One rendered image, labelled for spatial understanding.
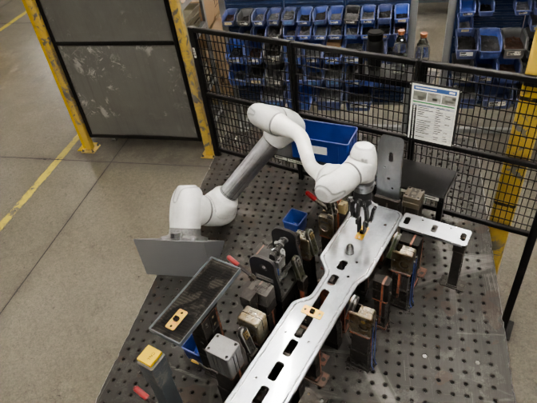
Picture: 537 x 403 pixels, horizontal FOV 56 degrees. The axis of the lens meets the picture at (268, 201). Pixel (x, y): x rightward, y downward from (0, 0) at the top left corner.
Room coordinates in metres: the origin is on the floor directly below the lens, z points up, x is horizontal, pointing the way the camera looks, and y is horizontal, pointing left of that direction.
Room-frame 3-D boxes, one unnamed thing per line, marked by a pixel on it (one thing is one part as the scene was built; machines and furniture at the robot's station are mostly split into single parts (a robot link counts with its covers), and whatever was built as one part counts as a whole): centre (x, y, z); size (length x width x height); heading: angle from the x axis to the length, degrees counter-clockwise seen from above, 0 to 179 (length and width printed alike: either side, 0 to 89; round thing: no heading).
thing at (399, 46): (2.12, -0.68, 1.53); 0.06 x 0.06 x 0.20
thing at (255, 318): (1.13, 0.12, 0.89); 0.13 x 0.11 x 0.38; 54
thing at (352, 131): (2.12, -0.32, 1.10); 0.30 x 0.17 x 0.13; 61
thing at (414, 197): (1.68, -0.65, 0.88); 0.08 x 0.08 x 0.36; 54
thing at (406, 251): (1.37, -0.51, 0.87); 0.12 x 0.09 x 0.35; 54
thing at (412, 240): (1.49, -0.58, 0.84); 0.11 x 0.10 x 0.28; 54
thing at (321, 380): (1.10, -0.06, 0.84); 0.17 x 0.06 x 0.29; 54
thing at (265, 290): (1.25, 0.07, 0.89); 0.13 x 0.11 x 0.38; 54
